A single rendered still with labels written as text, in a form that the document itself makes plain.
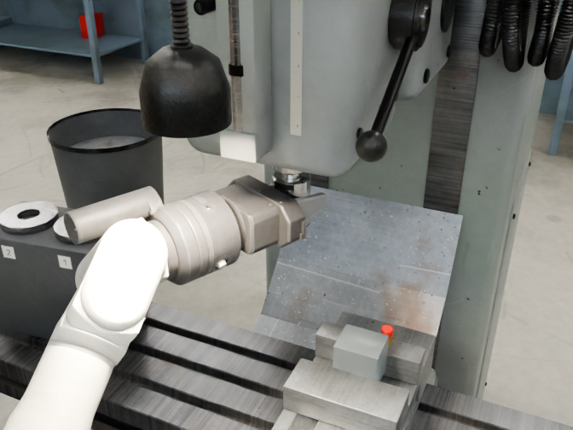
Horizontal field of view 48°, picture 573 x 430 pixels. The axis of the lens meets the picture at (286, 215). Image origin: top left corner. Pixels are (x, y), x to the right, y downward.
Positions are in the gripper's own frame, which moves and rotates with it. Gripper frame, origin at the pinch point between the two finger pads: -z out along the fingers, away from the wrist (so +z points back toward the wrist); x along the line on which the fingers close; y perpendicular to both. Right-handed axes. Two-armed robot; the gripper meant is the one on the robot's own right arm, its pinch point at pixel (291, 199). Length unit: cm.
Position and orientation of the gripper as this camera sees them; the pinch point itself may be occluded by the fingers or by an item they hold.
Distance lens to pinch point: 79.0
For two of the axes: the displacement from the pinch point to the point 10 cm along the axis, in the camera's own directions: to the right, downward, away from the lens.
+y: -0.1, 8.8, 4.7
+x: -6.5, -3.7, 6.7
